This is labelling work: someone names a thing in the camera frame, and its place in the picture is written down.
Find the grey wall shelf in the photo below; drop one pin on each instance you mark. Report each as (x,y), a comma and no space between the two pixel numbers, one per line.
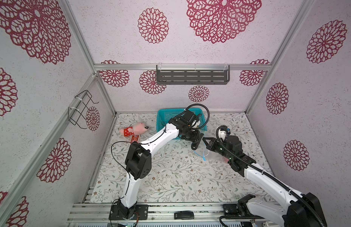
(193,77)

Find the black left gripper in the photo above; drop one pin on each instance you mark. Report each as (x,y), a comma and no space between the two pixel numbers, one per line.
(196,135)

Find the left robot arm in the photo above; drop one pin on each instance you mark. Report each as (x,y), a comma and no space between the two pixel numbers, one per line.
(138,165)

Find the teal plastic basket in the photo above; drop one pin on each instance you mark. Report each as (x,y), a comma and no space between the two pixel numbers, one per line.
(167,117)

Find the black wire wall rack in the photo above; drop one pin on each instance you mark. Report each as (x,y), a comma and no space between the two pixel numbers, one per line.
(84,115)

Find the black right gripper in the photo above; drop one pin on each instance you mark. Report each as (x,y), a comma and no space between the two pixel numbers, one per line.
(214,141)

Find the small black device on rail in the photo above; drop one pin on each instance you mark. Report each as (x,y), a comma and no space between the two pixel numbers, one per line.
(184,215)

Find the red card pack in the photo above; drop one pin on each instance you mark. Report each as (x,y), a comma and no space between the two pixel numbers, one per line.
(135,138)

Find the clear zip top bag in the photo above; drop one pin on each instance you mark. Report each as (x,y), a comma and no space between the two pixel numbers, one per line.
(209,155)

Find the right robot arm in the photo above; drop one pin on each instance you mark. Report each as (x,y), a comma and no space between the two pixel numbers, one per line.
(291,209)

